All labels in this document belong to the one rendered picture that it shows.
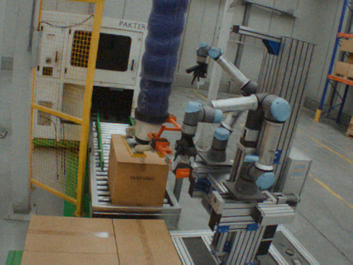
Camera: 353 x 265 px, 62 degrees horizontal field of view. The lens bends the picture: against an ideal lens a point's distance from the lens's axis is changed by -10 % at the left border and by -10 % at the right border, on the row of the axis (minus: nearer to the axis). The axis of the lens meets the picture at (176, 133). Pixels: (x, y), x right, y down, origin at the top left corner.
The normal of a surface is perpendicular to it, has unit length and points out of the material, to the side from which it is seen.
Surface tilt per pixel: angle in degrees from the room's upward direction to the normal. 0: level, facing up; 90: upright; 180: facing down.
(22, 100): 88
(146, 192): 90
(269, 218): 90
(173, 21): 81
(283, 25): 90
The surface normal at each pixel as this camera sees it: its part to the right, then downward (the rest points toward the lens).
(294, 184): 0.28, 0.34
